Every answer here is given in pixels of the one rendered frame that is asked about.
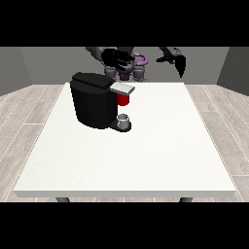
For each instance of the black coffee machine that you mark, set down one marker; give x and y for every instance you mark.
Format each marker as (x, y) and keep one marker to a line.
(92, 102)

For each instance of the small grey cup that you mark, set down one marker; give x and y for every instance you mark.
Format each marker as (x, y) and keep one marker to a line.
(123, 121)

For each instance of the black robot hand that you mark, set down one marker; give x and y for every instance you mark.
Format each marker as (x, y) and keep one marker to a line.
(116, 59)
(180, 63)

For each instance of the red pod holder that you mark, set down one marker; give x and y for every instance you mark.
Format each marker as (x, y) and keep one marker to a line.
(122, 99)

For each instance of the pale grey machine lid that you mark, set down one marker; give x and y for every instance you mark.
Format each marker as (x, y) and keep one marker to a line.
(122, 87)

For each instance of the dark table leg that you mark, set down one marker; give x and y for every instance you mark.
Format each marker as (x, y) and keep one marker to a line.
(63, 199)
(186, 199)

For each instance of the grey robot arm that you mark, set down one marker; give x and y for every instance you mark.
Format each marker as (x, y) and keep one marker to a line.
(169, 50)
(94, 52)

